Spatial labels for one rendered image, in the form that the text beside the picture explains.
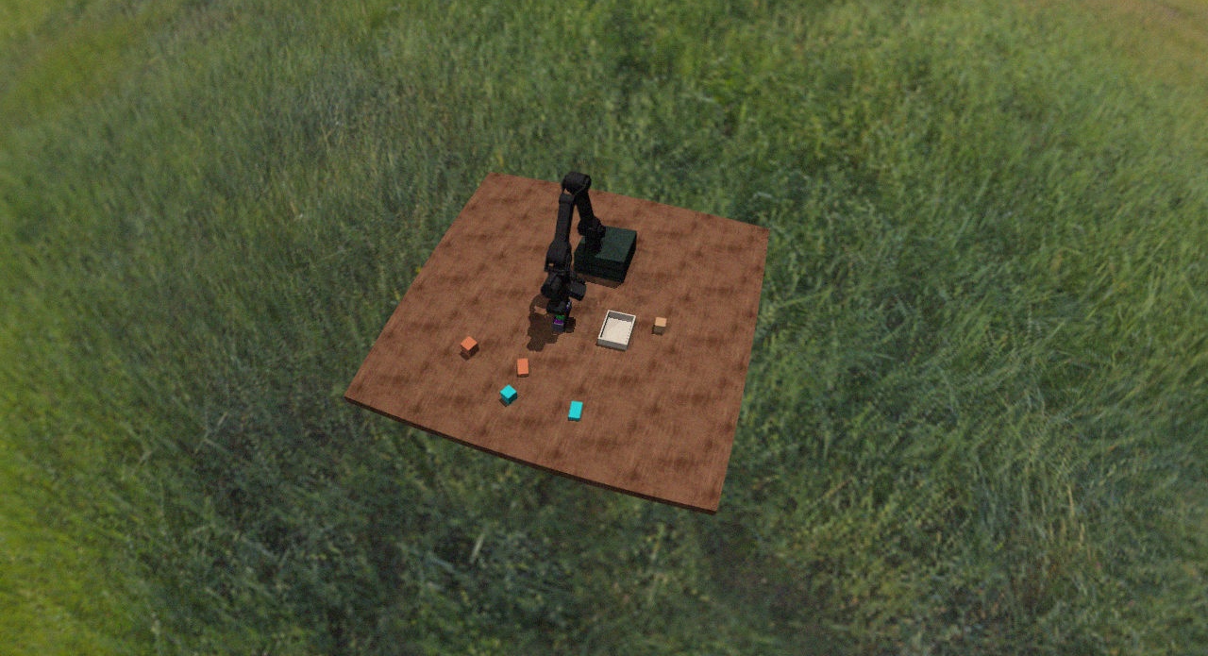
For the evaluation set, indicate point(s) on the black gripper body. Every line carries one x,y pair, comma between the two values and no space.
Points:
558,305

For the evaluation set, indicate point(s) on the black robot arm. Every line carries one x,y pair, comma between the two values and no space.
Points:
559,252

